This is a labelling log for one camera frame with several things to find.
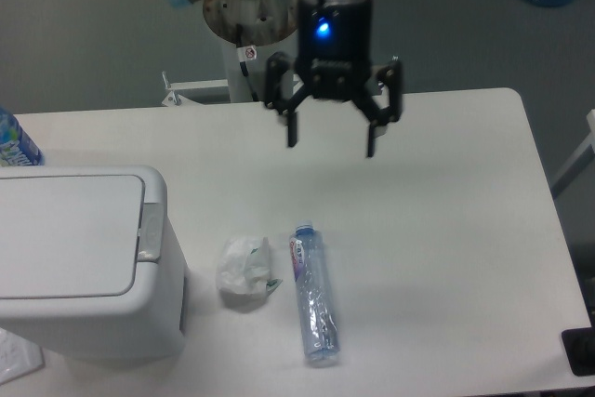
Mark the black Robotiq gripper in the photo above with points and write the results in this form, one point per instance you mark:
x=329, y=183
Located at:
x=334, y=48

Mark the white push-lid trash can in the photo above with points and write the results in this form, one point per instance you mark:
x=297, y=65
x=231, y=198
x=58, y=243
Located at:
x=91, y=267

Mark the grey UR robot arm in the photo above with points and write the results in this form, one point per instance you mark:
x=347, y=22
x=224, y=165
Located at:
x=380, y=109

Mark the metal clamp bolt right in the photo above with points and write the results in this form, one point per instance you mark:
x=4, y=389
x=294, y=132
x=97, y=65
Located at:
x=389, y=73

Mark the crumpled white tissue wrapper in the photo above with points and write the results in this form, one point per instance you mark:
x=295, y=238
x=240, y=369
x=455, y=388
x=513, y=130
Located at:
x=244, y=268

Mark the clear plastic water bottle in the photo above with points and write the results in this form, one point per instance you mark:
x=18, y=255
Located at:
x=315, y=303

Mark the blue-label bottle at left edge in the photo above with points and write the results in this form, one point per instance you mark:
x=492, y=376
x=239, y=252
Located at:
x=17, y=147

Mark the black device at right edge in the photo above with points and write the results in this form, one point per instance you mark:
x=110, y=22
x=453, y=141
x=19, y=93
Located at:
x=579, y=347

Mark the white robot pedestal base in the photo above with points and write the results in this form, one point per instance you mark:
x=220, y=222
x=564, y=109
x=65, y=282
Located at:
x=249, y=32

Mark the white mounting rail left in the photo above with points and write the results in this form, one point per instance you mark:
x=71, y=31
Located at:
x=209, y=92

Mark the white frame bracket right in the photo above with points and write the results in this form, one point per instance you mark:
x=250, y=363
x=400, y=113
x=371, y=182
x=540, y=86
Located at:
x=576, y=163

